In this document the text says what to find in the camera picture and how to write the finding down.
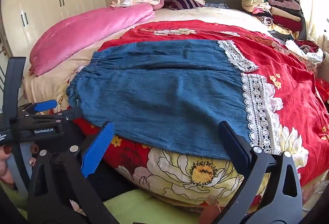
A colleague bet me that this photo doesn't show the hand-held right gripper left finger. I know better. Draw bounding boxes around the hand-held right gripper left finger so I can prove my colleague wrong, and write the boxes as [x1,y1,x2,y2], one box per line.
[27,121,121,224]

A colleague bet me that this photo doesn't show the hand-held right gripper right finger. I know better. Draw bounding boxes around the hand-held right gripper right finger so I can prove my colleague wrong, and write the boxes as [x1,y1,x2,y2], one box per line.
[217,120,304,224]

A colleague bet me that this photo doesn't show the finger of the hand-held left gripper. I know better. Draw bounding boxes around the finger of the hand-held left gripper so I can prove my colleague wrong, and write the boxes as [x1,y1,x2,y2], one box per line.
[19,99,57,118]
[24,107,83,128]

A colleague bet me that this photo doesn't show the blue denim pants lace trim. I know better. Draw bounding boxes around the blue denim pants lace trim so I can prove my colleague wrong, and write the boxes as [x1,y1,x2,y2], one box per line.
[65,39,282,160]

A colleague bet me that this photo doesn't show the person's left hand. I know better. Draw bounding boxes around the person's left hand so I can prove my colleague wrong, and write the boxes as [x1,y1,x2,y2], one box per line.
[0,144,14,184]

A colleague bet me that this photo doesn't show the lime green fleece clothing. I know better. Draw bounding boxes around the lime green fleece clothing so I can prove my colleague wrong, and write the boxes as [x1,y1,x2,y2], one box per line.
[0,180,206,224]

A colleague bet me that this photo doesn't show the red floral bedspread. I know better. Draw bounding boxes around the red floral bedspread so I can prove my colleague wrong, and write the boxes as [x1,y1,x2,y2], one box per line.
[55,20,329,214]

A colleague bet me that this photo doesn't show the pink pillow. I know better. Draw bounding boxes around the pink pillow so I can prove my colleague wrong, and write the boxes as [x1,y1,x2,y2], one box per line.
[29,3,156,77]

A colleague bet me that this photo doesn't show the white cloth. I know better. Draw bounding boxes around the white cloth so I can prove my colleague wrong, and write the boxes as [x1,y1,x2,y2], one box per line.
[285,39,324,64]

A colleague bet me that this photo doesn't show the blue patterned cloth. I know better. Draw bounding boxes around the blue patterned cloth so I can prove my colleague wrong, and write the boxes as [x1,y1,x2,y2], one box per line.
[204,3,229,9]

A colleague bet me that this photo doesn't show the pile of folded clothes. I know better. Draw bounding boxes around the pile of folded clothes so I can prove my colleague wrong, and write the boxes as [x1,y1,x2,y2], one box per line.
[241,0,309,40]

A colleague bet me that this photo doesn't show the cream curtain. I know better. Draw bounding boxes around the cream curtain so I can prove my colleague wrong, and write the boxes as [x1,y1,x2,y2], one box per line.
[295,0,329,47]

